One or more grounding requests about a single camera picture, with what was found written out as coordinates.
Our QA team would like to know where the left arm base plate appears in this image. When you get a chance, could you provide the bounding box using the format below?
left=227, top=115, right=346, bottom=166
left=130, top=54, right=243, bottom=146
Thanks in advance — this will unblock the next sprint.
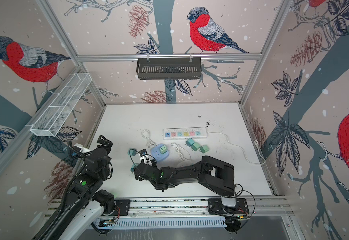
left=110, top=199, right=131, bottom=217

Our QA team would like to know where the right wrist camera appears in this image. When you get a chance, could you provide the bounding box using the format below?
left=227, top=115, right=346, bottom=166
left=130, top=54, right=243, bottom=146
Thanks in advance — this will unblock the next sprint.
left=139, top=149, right=154, bottom=166

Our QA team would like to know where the dark teal charger plug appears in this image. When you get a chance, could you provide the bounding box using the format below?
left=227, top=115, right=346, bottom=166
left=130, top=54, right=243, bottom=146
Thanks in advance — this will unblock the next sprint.
left=185, top=138, right=195, bottom=147

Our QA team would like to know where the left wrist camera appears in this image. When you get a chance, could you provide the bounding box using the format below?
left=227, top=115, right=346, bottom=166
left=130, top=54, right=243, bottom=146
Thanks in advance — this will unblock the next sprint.
left=70, top=144, right=91, bottom=157

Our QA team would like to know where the green charger plug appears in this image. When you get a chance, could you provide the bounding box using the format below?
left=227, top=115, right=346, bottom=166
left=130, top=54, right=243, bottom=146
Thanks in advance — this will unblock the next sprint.
left=191, top=142, right=200, bottom=152
left=159, top=145, right=167, bottom=155
left=199, top=145, right=210, bottom=154

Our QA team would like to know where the black wire basket shelf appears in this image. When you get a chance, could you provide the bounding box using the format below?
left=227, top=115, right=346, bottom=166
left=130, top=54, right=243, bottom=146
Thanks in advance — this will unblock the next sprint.
left=136, top=58, right=202, bottom=80

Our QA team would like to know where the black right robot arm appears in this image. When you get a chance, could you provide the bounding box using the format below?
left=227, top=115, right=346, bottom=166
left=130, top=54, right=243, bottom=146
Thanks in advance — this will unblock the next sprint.
left=133, top=156, right=252, bottom=218

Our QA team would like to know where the blue square socket cube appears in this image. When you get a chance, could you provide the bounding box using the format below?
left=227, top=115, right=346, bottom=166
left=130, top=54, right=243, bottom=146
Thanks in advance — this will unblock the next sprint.
left=150, top=144, right=169, bottom=162

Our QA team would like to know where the white power strip cable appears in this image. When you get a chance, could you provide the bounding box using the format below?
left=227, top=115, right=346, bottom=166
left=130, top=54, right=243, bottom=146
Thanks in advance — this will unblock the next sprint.
left=206, top=131, right=266, bottom=166

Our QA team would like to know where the light teal charger plug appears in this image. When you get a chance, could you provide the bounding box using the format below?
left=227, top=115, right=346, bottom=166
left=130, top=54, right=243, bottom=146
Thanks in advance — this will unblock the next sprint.
left=130, top=164, right=137, bottom=173

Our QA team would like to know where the white cable of blue cube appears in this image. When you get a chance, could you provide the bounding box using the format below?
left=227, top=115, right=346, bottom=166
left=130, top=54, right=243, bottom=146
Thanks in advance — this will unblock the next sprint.
left=141, top=128, right=157, bottom=148

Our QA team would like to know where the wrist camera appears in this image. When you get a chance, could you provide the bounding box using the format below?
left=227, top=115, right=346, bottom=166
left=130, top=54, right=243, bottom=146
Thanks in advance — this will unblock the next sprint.
left=139, top=149, right=154, bottom=166
left=70, top=144, right=91, bottom=157

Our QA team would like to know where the white multicolour power strip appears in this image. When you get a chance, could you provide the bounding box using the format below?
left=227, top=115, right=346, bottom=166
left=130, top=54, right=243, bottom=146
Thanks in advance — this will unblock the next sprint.
left=162, top=127, right=207, bottom=140

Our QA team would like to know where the aluminium front rail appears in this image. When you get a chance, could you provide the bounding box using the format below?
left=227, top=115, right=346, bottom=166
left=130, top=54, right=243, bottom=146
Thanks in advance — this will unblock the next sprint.
left=43, top=196, right=293, bottom=218

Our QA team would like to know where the white wire mesh shelf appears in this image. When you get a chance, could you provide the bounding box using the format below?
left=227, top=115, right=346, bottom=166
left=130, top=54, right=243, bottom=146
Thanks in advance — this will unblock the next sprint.
left=30, top=73, right=92, bottom=137

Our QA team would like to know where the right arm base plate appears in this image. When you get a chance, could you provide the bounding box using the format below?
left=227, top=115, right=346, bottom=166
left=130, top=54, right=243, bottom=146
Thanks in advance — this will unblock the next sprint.
left=207, top=198, right=249, bottom=217

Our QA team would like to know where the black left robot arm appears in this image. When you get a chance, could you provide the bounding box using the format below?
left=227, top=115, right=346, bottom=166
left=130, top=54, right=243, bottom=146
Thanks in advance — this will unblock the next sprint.
left=34, top=136, right=116, bottom=240

